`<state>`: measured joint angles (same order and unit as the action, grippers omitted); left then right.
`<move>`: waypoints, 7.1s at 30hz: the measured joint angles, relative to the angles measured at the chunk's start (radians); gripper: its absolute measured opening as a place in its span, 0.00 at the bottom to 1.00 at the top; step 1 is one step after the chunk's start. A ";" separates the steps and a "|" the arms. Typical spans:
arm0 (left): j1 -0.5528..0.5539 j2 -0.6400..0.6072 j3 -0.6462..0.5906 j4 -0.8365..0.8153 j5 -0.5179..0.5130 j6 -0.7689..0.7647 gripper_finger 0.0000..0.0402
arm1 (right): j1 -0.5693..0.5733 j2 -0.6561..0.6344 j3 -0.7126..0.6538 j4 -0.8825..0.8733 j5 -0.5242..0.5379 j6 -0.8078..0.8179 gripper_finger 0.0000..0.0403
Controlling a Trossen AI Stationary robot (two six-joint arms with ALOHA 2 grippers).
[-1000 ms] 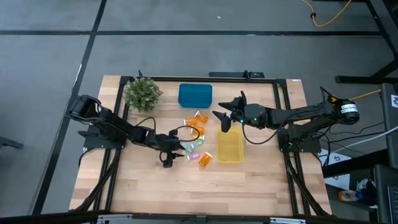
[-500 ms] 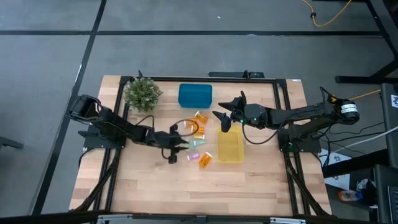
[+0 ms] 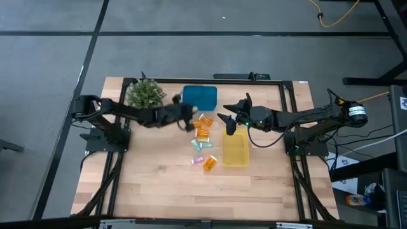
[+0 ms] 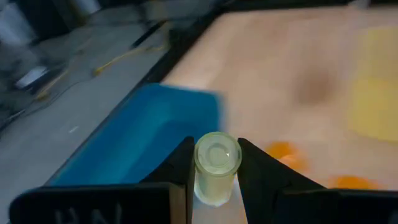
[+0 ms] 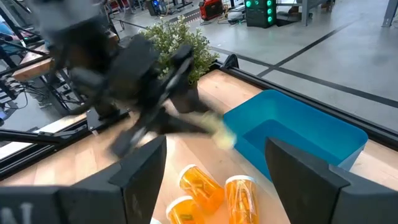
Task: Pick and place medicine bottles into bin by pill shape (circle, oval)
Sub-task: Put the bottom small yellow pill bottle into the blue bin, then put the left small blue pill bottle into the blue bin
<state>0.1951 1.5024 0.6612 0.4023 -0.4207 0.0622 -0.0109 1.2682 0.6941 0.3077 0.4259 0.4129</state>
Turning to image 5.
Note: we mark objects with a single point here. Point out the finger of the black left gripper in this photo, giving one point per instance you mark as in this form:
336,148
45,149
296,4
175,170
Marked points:
199,109
180,126

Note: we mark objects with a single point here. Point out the red equipment case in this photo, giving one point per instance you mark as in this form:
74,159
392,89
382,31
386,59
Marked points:
211,9

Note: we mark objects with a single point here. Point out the blue plastic bin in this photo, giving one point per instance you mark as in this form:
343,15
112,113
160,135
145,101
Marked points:
295,109

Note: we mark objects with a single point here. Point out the wooden workbench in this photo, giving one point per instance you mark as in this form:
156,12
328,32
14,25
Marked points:
31,70

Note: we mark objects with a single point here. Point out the black table edge rail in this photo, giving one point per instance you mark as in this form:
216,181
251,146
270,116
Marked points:
385,130
46,138

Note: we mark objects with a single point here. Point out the clear pill bottle white cap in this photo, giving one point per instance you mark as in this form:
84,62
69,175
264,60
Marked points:
222,135

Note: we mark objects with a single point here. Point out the orange pill bottle white cap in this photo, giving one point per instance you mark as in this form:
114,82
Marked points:
155,221
202,189
242,202
183,213

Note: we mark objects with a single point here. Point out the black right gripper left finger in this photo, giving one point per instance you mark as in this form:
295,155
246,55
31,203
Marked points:
130,199

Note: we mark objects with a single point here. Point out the small white machine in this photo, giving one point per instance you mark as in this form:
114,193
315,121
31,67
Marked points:
236,18

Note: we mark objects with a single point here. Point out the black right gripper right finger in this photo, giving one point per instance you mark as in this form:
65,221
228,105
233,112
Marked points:
311,193

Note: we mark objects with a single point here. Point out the grey metal post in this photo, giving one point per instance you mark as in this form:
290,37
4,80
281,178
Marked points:
390,12

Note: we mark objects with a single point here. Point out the green potted plant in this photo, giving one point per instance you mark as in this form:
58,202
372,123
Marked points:
174,34

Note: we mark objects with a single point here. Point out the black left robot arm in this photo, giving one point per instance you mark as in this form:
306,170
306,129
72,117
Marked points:
81,40

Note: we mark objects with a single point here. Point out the black computer green lights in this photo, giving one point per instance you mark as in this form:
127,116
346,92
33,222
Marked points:
259,15

